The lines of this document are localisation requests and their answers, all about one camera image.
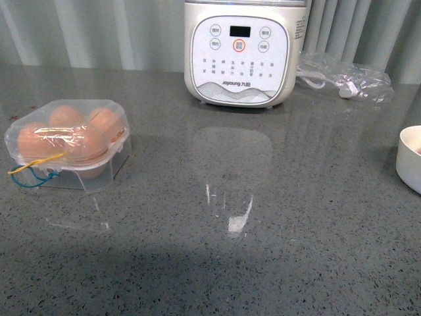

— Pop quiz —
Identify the clear plastic egg box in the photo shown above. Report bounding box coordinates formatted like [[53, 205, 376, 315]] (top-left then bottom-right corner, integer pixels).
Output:
[[4, 99, 132, 192]]

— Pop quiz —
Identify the brown egg box front right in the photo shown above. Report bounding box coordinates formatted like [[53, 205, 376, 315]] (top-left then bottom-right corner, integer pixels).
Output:
[[65, 126, 108, 179]]

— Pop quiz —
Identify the brown egg box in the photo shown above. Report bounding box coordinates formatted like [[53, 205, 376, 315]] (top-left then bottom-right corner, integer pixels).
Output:
[[17, 122, 63, 161], [65, 126, 108, 179], [49, 105, 85, 126]]

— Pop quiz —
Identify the brown egg box back left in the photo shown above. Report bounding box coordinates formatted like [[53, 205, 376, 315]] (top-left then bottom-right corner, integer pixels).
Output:
[[49, 105, 85, 126]]

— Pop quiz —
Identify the brown egg box front left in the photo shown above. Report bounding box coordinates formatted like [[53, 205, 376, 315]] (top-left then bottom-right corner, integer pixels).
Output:
[[17, 122, 63, 161]]

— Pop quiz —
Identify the white Joyoung cooker appliance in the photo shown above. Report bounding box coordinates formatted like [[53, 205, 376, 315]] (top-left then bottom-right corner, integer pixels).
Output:
[[184, 1, 308, 108]]

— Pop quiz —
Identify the clear plastic bag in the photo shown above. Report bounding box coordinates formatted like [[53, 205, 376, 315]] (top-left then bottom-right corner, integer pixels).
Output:
[[296, 51, 394, 103]]

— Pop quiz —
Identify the blue rubber band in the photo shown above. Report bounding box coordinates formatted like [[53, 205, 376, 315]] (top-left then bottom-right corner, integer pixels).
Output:
[[8, 165, 59, 188]]

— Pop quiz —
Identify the grey curtain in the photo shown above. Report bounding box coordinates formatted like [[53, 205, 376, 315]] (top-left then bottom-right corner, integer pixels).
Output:
[[1, 1, 420, 84]]

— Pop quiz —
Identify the yellow rubber band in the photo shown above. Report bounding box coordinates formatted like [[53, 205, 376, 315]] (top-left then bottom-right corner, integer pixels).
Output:
[[7, 151, 70, 175]]

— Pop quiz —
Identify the white bowl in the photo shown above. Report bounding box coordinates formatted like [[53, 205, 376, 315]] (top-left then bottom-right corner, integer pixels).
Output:
[[395, 125, 420, 194]]

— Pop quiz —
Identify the white power cable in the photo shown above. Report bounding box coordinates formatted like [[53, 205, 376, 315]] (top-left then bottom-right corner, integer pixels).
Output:
[[295, 65, 358, 98]]

